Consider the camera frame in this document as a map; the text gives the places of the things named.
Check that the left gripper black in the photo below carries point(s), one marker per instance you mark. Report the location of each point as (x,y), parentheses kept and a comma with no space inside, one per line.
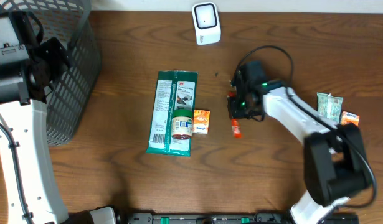
(53,58)

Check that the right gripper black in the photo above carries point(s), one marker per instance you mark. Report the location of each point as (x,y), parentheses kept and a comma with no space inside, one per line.
(235,111)

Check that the red snack bar wrapper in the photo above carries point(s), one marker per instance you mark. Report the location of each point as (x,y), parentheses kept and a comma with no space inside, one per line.
(235,125)

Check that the orange tissue pack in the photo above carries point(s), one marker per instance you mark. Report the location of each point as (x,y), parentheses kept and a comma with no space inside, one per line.
(201,121)
(349,118)

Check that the green lid glass jar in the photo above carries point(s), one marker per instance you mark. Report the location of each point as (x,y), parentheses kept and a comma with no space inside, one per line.
(182,124)

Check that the green 3M gloves package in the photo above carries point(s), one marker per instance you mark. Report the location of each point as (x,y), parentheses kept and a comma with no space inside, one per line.
(175,89)

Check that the mint green wipes packet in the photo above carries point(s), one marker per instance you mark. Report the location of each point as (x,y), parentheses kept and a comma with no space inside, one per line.
(330,106)

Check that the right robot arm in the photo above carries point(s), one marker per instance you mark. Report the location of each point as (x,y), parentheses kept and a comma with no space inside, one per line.
(335,164)

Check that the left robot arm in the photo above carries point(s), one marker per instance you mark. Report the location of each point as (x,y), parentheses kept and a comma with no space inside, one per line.
(32,192)

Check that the white barcode scanner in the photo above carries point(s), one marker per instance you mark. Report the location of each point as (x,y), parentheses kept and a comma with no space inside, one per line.
(206,23)

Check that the grey plastic mesh basket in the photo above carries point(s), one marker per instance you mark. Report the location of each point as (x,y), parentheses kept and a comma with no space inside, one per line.
(66,20)

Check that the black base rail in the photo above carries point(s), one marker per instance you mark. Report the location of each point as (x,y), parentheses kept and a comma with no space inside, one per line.
(147,218)

